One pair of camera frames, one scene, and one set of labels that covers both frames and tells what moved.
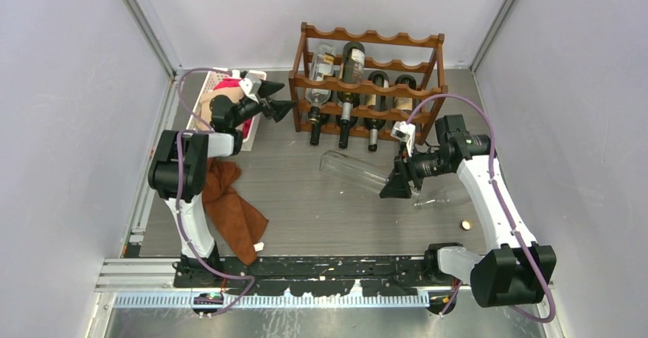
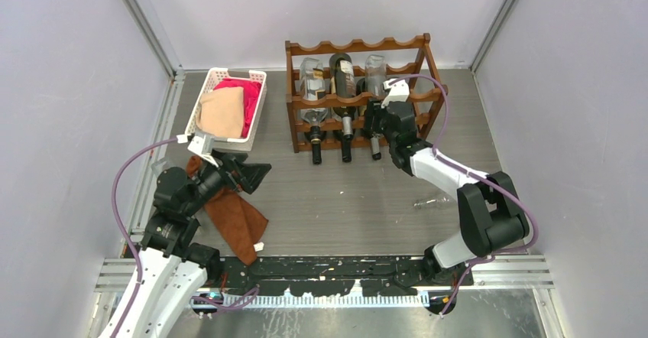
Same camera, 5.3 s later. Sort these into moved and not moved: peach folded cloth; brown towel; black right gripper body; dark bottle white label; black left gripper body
Moved: black left gripper body; black right gripper body; dark bottle white label
Not moved: brown towel; peach folded cloth
